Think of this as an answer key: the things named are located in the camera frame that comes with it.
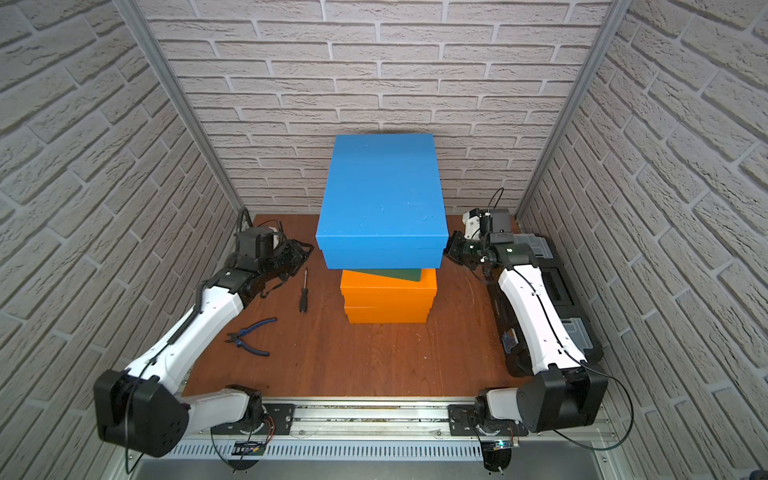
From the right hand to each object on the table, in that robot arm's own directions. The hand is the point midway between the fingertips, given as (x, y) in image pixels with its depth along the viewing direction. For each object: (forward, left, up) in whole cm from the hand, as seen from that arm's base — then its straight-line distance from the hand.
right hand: (443, 247), depth 77 cm
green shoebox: (-8, +9, -1) cm, 12 cm away
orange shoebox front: (-10, +21, -3) cm, 24 cm away
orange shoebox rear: (-9, +16, -19) cm, 27 cm away
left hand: (+4, +34, -1) cm, 34 cm away
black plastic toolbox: (-24, -17, -15) cm, 33 cm away
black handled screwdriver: (+2, +43, -24) cm, 49 cm away
